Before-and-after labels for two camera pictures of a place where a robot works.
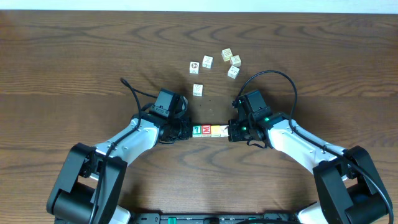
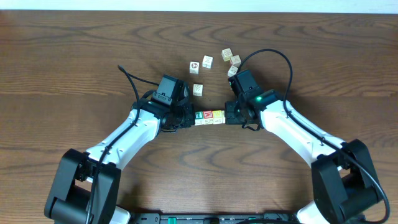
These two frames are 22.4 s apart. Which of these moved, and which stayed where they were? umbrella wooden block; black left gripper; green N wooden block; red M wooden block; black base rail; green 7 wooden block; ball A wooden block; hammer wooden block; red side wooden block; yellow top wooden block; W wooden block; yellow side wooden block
Moved: yellow top wooden block; black left gripper; green 7 wooden block; hammer wooden block; red M wooden block
Stayed: yellow side wooden block; umbrella wooden block; green N wooden block; ball A wooden block; red side wooden block; W wooden block; black base rail
